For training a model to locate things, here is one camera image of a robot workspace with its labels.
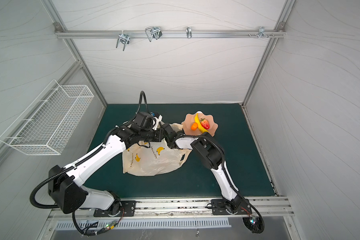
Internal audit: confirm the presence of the cream banana-print plastic bag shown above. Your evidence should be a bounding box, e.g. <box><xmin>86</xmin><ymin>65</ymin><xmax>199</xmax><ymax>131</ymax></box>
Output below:
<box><xmin>122</xmin><ymin>140</ymin><xmax>192</xmax><ymax>177</ymax></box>

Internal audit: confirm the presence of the red strawberry toy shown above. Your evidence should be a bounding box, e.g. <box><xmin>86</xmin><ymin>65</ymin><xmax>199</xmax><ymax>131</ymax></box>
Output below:
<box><xmin>200</xmin><ymin>118</ymin><xmax>210</xmax><ymax>130</ymax></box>

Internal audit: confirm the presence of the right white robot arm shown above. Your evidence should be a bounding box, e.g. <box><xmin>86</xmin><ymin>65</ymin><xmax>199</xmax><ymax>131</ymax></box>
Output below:
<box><xmin>160</xmin><ymin>124</ymin><xmax>252</xmax><ymax>215</ymax></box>

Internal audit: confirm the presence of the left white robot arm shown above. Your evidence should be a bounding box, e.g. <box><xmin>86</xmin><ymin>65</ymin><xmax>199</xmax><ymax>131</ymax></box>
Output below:
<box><xmin>48</xmin><ymin>126</ymin><xmax>164</xmax><ymax>216</ymax></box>

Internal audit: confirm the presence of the pink wavy fruit bowl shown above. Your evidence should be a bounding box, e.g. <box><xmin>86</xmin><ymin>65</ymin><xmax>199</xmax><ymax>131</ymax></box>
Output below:
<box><xmin>182</xmin><ymin>111</ymin><xmax>219</xmax><ymax>137</ymax></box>

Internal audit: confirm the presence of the orange toy fruit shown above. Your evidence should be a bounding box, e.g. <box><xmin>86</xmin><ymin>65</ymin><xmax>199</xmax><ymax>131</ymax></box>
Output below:
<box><xmin>191</xmin><ymin>123</ymin><xmax>198</xmax><ymax>131</ymax></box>

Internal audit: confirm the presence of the thin yellow toy banana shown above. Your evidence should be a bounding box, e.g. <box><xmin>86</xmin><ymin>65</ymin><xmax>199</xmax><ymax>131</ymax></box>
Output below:
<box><xmin>194</xmin><ymin>113</ymin><xmax>208</xmax><ymax>133</ymax></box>

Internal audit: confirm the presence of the aluminium top crossbar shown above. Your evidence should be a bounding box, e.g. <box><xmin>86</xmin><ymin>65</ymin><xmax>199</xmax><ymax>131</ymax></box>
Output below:
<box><xmin>55</xmin><ymin>29</ymin><xmax>287</xmax><ymax>39</ymax></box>

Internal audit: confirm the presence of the metal u-bolt clamp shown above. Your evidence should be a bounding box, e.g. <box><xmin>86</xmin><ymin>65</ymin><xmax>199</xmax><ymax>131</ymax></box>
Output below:
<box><xmin>116</xmin><ymin>32</ymin><xmax>130</xmax><ymax>51</ymax></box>
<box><xmin>145</xmin><ymin>26</ymin><xmax>163</xmax><ymax>42</ymax></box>

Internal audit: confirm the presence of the white ventilation grille strip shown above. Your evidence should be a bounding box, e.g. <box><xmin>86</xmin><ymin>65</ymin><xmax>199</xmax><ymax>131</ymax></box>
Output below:
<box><xmin>55</xmin><ymin>218</ymin><xmax>232</xmax><ymax>231</ymax></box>

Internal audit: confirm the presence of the black round fan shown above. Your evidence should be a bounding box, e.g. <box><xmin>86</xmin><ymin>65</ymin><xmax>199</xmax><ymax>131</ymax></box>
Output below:
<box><xmin>243</xmin><ymin>216</ymin><xmax>265</xmax><ymax>234</ymax></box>

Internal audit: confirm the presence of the right black corrugated cable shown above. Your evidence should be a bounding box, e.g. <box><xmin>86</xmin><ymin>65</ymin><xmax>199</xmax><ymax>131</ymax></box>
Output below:
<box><xmin>175</xmin><ymin>134</ymin><xmax>265</xmax><ymax>234</ymax></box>

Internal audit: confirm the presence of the black corrugated cable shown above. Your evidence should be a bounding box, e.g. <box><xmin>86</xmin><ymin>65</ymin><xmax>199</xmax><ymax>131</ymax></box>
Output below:
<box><xmin>29</xmin><ymin>90</ymin><xmax>149</xmax><ymax>210</ymax></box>
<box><xmin>175</xmin><ymin>134</ymin><xmax>265</xmax><ymax>234</ymax></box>

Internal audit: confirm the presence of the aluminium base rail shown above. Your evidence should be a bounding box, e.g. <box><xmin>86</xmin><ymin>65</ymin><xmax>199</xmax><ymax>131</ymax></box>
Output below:
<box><xmin>48</xmin><ymin>196</ymin><xmax>295</xmax><ymax>221</ymax></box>

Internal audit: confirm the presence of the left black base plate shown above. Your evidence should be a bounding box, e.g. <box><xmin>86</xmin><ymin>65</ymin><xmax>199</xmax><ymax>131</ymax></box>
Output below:
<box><xmin>93</xmin><ymin>201</ymin><xmax>137</xmax><ymax>218</ymax></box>

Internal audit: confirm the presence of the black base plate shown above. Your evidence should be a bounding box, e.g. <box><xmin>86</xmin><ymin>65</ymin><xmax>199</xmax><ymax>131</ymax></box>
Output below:
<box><xmin>93</xmin><ymin>201</ymin><xmax>137</xmax><ymax>218</ymax></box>
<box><xmin>206</xmin><ymin>199</ymin><xmax>253</xmax><ymax>216</ymax></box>

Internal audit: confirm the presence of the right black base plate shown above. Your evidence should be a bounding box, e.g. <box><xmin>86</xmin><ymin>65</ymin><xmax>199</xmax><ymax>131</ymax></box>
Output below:
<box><xmin>206</xmin><ymin>199</ymin><xmax>253</xmax><ymax>216</ymax></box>

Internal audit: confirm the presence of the white wire basket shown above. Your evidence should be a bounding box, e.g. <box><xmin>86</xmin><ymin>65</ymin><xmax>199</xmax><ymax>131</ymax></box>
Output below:
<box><xmin>0</xmin><ymin>80</ymin><xmax>94</xmax><ymax>156</ymax></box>

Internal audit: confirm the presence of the metal bracket with bolts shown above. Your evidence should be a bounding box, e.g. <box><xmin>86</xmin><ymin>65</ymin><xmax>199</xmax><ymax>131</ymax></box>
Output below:
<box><xmin>248</xmin><ymin>27</ymin><xmax>274</xmax><ymax>39</ymax></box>

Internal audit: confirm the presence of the left black corrugated cable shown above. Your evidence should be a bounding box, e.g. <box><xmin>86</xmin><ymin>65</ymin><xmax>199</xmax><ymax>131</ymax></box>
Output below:
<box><xmin>29</xmin><ymin>90</ymin><xmax>149</xmax><ymax>210</ymax></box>

